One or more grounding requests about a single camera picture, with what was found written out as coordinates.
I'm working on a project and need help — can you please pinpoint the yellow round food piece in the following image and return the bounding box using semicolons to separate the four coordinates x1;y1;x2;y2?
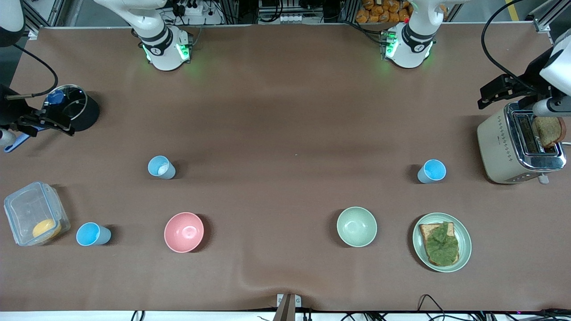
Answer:
32;218;62;242

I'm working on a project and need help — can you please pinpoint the glass lid with blue knob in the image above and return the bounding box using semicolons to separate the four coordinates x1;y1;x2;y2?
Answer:
43;85;88;124

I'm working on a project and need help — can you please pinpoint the metal table clamp bracket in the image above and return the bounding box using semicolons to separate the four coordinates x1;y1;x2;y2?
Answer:
273;293;302;321

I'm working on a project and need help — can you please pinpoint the brown bread slice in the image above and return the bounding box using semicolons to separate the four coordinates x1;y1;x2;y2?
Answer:
533;116;567;148

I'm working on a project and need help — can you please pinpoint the black pot with blue handle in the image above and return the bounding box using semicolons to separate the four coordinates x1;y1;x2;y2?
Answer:
4;84;100;153

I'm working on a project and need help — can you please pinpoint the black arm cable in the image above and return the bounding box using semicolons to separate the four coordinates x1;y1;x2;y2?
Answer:
12;44;59;98
481;0;536;85

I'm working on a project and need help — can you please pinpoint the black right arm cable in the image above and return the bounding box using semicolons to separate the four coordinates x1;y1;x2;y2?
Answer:
12;44;59;98

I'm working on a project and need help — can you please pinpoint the brown toast slice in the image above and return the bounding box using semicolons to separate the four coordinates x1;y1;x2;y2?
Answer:
418;222;460;267

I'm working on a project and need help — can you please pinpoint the aluminium frame profile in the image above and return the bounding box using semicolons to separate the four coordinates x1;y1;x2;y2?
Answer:
21;0;68;31
526;0;564;33

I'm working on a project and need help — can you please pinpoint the light blue plastic cup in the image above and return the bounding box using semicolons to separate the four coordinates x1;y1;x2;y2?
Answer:
417;159;447;184
148;155;176;180
76;222;112;247

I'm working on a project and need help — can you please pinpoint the clear plastic food container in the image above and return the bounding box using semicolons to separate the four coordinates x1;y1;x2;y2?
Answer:
4;181;71;247

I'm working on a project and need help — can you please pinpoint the brown table cover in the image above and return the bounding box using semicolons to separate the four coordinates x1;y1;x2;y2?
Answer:
0;23;571;313

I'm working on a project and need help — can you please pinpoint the pale green bowl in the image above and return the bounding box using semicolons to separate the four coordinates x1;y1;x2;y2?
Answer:
336;206;378;247

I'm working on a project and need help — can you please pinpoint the green lettuce leaf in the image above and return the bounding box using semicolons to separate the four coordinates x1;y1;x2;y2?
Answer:
426;222;459;264

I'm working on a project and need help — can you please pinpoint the cream and chrome toaster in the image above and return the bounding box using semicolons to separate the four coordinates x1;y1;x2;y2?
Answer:
476;102;567;185

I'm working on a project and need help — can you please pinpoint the bag of orange bread rolls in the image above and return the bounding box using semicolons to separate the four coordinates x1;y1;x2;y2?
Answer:
356;0;412;24

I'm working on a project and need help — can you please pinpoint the pink bowl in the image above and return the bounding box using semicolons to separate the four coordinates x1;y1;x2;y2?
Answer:
164;212;205;253

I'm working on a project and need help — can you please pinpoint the white power strip with plugs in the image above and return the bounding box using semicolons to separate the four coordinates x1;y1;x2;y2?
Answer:
172;0;207;16

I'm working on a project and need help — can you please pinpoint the black looped cable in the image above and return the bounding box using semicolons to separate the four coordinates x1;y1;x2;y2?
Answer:
417;294;447;313

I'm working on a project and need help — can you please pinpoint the pale green plate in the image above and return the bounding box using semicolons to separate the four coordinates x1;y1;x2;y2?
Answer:
412;212;472;273

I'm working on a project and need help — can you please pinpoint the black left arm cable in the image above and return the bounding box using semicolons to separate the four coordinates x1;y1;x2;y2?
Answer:
481;0;536;85

